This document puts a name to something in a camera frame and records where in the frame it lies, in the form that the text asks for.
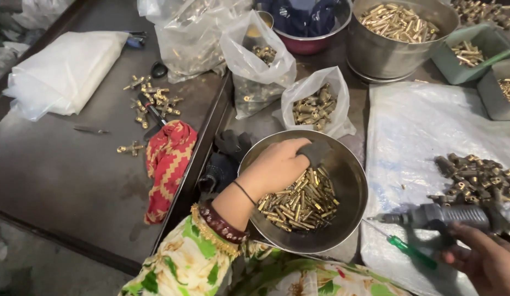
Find person's right hand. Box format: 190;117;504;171
439;223;510;296

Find person's left hand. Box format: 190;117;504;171
239;138;334;203

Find grey pneumatic screwdriver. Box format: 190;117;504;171
368;203;510;247

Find dark grey finger cover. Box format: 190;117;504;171
296;141;334;169

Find brass fittings in small bag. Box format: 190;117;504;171
292;83;338;132

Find heap of small brass pins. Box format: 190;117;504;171
256;166;341;234

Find small plastic bag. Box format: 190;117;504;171
280;67;357;140

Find steel bowl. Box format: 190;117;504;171
238;130;368;254

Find heap of dull brass fittings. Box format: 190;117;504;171
428;153;510;206

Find black wrist thread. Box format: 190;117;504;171
232;180;258;206

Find black glove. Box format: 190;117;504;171
197;130;253;195

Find tall plastic bag of fittings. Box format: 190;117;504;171
220;10;297;120

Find white plastic sheet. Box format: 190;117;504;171
360;81;510;296

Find brown studded bangle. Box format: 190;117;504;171
199;203;250;244

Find large steel pot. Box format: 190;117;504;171
347;0;460;84

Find red bowl with dark cloth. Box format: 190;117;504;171
257;0;353;56

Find small steel cup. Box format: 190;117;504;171
244;10;274;40

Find red patterned cloth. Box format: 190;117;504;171
144;120;198;225

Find grey plastic bin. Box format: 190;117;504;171
477;58;510;121

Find group of brass valve fittings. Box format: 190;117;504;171
123;75;184;129

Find black and red marker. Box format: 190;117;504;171
138;92;168;126

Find large clear plastic bag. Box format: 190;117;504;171
137;0;256;84

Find green floral garment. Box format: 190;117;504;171
119;214;412;296

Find brass pins in steel pot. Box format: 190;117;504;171
358;3;441;44

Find black oval object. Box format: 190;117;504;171
151;61;169;79

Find brass pins in grey bin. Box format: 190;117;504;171
498;78;510;106

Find green plastic bin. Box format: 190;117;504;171
431;23;510;86

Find single brass valve fitting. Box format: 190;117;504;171
117;141;145;157

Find brass pins in green bin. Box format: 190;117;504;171
451;40;485;68

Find thin metal blade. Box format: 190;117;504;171
73;125;110;135

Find pile of loose brass parts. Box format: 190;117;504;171
450;0;510;30

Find stack of folded white bags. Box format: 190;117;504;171
2;31;129;122

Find green handled screwdriver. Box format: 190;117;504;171
362;219;439;270

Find blue handled tool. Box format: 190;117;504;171
124;30;147;49

